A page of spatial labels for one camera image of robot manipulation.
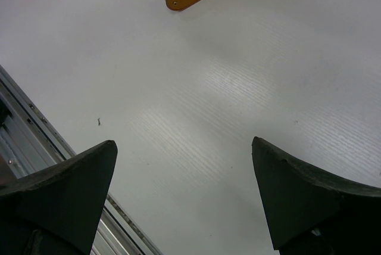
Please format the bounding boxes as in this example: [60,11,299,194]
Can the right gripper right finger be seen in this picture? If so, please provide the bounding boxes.
[252,137,380,254]

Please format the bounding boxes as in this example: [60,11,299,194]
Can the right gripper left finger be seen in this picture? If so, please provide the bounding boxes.
[1,140,118,254]

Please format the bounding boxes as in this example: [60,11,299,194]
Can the aluminium mounting rail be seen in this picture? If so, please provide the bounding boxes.
[1,69,160,254]

